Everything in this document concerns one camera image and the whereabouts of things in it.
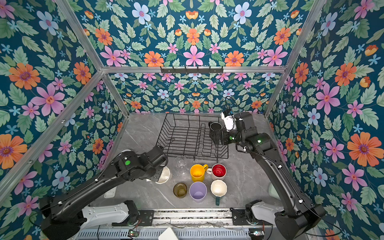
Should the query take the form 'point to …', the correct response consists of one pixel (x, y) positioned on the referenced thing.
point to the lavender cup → (198, 191)
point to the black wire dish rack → (188, 135)
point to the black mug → (214, 131)
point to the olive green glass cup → (180, 190)
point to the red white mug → (218, 172)
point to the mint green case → (272, 192)
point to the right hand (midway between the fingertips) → (218, 131)
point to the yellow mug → (197, 171)
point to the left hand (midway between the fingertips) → (159, 171)
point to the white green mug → (219, 188)
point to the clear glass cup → (180, 164)
